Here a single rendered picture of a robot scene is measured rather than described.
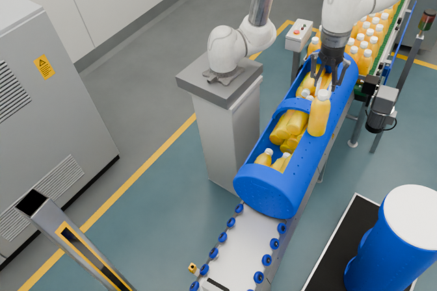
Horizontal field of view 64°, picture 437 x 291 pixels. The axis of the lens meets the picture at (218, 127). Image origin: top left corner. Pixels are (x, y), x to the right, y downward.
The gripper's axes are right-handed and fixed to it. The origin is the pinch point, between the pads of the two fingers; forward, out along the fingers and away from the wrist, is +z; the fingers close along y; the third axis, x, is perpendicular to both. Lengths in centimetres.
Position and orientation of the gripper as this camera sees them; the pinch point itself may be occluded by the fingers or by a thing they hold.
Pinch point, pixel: (324, 88)
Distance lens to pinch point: 132.2
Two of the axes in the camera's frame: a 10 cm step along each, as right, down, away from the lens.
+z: 0.7, 6.6, 7.5
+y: 8.7, 3.3, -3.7
